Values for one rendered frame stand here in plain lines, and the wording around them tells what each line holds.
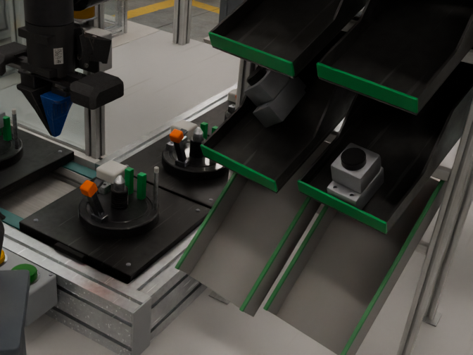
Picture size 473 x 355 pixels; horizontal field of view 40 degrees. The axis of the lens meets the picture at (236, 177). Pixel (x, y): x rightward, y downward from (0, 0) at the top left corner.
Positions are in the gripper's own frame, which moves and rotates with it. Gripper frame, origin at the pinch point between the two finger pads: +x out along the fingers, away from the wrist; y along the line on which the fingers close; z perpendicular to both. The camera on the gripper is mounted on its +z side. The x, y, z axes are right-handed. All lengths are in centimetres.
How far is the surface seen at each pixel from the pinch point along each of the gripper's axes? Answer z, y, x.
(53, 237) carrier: 7.6, 9.4, 28.5
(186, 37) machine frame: 129, 66, 37
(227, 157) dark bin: 11.5, -19.8, 4.5
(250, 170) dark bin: 10.7, -23.8, 4.6
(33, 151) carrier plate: 26, 33, 29
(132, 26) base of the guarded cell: 130, 90, 40
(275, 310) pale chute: 10.7, -30.5, 25.2
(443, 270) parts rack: 40, -48, 28
